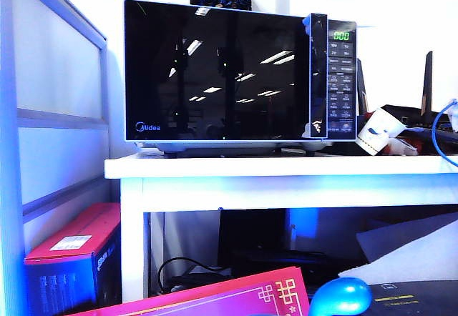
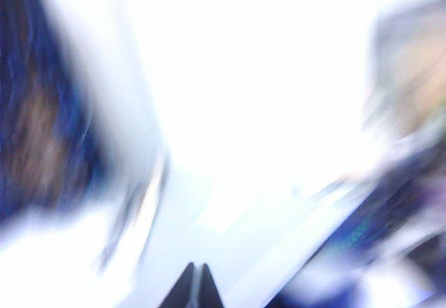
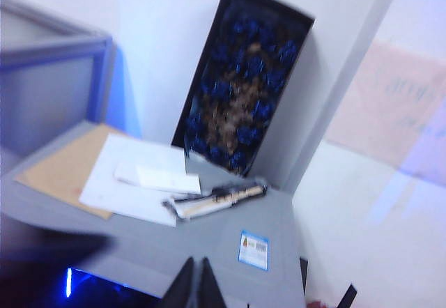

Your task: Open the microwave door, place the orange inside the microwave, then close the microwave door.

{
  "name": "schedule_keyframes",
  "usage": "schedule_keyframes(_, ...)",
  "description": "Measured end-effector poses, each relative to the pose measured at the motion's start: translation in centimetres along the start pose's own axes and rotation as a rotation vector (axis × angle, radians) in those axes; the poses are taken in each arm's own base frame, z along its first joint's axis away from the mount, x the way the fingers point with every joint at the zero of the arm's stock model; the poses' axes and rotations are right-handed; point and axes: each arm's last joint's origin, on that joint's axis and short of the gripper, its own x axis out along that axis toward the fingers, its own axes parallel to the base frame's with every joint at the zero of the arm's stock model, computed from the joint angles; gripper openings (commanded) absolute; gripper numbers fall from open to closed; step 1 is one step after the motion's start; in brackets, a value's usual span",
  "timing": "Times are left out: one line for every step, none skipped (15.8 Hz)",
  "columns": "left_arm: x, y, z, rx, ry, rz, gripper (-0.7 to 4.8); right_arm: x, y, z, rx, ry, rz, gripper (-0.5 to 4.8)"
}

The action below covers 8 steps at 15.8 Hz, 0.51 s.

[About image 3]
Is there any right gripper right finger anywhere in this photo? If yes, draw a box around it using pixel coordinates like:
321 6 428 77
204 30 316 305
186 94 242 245
197 257 228 308

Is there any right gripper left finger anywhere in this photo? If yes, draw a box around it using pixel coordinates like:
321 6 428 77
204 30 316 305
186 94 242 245
162 257 196 308

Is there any black box behind microwave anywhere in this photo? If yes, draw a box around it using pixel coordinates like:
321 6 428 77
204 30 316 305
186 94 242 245
171 0 316 178

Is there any plastic-wrapped manual booklet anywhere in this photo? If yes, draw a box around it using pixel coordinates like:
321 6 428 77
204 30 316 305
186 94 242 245
162 178 269 220

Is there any white envelope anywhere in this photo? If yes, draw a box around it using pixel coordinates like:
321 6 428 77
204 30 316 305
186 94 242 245
114 161 202 194

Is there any large white paper sheet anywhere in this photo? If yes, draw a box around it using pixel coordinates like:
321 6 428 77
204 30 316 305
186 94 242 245
79 133 187 227

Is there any black router with antennas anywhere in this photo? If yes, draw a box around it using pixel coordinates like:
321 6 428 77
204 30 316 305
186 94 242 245
298 257 359 308

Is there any brown cardboard sheet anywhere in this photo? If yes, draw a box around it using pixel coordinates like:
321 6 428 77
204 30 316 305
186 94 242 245
13 123 130 220

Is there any paper wall notice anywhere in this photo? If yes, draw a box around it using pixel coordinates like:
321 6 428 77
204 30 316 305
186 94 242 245
325 39 446 187

